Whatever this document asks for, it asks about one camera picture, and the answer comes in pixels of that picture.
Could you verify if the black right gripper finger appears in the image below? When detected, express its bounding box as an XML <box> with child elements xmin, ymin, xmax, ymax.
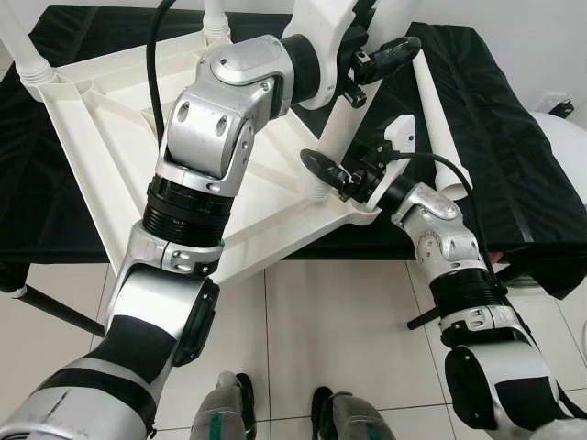
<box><xmin>300</xmin><ymin>148</ymin><xmax>347</xmax><ymax>189</ymax></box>

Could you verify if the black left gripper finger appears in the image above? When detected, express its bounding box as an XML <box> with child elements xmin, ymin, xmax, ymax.
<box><xmin>359</xmin><ymin>36</ymin><xmax>424</xmax><ymax>86</ymax></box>

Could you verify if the white plastic table top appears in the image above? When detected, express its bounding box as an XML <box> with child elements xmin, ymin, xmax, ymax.
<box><xmin>18</xmin><ymin>23</ymin><xmax>382</xmax><ymax>286</ymax></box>

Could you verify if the black tablecloth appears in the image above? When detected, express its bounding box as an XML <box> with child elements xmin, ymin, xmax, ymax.
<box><xmin>0</xmin><ymin>5</ymin><xmax>587</xmax><ymax>300</ymax></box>

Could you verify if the white round appliance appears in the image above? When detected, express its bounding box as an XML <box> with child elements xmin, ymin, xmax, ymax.
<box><xmin>539</xmin><ymin>109</ymin><xmax>587</xmax><ymax>186</ymax></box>

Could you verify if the grey robot right leg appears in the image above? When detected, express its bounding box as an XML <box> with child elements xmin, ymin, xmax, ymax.
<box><xmin>311</xmin><ymin>386</ymin><xmax>396</xmax><ymax>440</ymax></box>

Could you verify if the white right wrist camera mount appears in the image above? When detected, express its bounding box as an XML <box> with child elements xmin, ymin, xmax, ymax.
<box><xmin>366</xmin><ymin>114</ymin><xmax>419</xmax><ymax>208</ymax></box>

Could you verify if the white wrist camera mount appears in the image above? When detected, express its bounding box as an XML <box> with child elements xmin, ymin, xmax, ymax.
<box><xmin>366</xmin><ymin>114</ymin><xmax>419</xmax><ymax>208</ymax></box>
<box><xmin>291</xmin><ymin>0</ymin><xmax>378</xmax><ymax>112</ymax></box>

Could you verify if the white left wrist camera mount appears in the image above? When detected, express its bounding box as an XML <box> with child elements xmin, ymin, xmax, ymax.
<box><xmin>291</xmin><ymin>0</ymin><xmax>378</xmax><ymax>112</ymax></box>

